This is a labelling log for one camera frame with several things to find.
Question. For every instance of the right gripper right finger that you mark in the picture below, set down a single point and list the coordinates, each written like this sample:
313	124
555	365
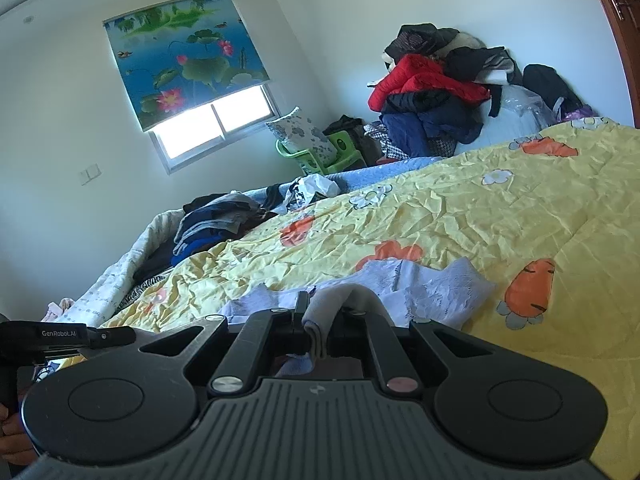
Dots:
351	332

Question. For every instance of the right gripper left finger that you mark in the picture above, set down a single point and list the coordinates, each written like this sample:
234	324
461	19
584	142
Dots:
300	337

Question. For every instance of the white lace small garment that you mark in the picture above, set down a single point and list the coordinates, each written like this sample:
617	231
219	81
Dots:
398	290

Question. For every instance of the folded dark clothes stack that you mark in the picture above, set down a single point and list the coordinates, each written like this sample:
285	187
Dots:
228	217

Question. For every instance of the black clothes on pile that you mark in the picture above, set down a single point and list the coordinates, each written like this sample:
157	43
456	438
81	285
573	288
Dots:
461	57

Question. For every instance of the person left hand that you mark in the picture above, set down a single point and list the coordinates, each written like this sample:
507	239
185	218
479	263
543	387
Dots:
15	447

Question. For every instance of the white quilted blanket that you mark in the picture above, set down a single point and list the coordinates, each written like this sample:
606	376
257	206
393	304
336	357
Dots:
100	301

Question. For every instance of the black white patterned garment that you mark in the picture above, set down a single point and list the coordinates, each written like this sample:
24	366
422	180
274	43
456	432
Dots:
299	194

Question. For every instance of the blue bed sheet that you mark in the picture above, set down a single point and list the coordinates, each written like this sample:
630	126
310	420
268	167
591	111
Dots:
351	180

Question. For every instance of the green plastic chair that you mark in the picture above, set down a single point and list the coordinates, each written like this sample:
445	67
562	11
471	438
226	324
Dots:
349	157

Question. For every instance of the floral white pillow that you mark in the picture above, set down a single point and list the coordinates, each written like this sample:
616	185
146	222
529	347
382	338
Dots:
296	132

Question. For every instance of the navy blue jacket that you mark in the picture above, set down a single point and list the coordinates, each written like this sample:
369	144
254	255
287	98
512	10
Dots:
429	123

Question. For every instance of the bright window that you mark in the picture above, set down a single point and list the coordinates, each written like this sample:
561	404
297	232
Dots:
196	133

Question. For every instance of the yellow carrot print quilt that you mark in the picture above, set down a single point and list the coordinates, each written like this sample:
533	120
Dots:
552	221

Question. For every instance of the red puffer jacket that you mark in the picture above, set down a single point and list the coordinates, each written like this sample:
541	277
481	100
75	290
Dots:
415	73

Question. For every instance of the lotus print roller blind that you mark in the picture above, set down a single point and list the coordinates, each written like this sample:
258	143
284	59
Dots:
182	54

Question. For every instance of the brown wooden door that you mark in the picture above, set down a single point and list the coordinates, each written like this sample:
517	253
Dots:
623	16

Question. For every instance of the white wall switch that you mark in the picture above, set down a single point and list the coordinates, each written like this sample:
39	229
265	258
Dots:
88	174

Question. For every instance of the black bag by wall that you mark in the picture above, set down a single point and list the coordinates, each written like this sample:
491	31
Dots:
553	90

